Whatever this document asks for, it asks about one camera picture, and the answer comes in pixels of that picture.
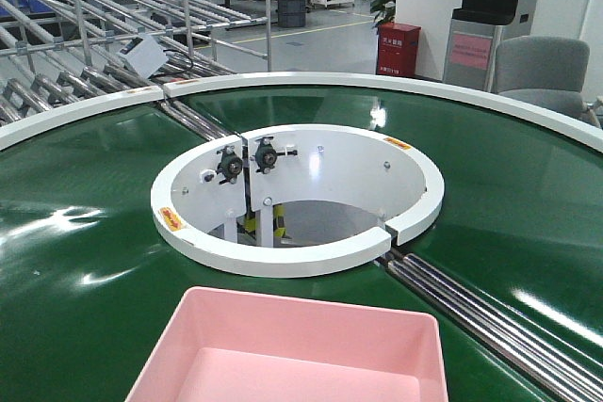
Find steel conveyor rollers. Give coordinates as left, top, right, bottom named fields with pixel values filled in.
left=377, top=251, right=602, bottom=401

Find white control box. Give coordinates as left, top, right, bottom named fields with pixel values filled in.
left=117, top=34, right=168, bottom=78

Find red fire extinguisher cabinet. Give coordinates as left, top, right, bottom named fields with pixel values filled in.
left=376, top=22, right=421, bottom=77

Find steel roller rack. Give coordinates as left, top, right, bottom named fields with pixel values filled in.
left=1, top=0, right=271, bottom=125

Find grey upholstered chair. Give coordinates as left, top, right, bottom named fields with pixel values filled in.
left=493, top=36, right=600, bottom=127

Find pink plastic bin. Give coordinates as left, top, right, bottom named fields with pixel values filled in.
left=128, top=287, right=448, bottom=401

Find white outer conveyor rim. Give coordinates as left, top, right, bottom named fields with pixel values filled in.
left=1, top=72, right=602, bottom=153

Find white inner conveyor ring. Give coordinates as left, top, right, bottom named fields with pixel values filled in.
left=150, top=123, right=446, bottom=280

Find black waste bin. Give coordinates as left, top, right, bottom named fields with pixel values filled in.
left=277, top=0, right=306, bottom=28

